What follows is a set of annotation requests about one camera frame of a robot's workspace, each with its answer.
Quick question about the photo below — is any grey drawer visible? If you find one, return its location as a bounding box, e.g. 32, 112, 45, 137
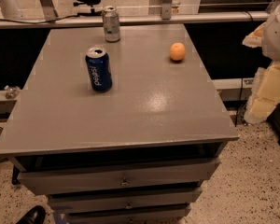
66, 204, 190, 224
18, 158, 220, 195
49, 186, 202, 213

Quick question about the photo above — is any top grey drawer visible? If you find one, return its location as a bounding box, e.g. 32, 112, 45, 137
18, 158, 220, 195

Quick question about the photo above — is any crumpled clear plastic wrapper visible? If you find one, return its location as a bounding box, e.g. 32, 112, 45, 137
4, 85, 21, 99

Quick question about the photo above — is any bottom grey drawer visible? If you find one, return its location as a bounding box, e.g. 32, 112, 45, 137
66, 204, 190, 224

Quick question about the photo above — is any orange fruit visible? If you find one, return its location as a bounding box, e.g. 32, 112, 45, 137
170, 43, 186, 62

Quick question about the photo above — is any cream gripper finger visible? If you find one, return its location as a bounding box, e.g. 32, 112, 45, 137
244, 62, 280, 124
242, 22, 266, 48

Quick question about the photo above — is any grey metal rail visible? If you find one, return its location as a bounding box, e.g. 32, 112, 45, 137
0, 11, 269, 29

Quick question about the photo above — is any black cable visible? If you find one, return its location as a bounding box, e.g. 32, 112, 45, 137
0, 13, 82, 25

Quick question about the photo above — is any blue pepsi can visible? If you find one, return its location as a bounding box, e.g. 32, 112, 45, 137
85, 46, 113, 92

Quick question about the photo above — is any middle grey drawer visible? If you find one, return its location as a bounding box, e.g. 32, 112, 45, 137
49, 186, 202, 213

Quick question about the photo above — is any grey drawer cabinet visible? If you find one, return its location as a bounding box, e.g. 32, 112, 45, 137
0, 23, 240, 224

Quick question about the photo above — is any black shoe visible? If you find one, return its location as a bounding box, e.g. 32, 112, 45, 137
16, 205, 46, 224

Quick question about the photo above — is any silver green soda can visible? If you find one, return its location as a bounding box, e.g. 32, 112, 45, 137
102, 6, 120, 42

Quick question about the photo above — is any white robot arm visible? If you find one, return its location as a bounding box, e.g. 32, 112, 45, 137
242, 3, 280, 124

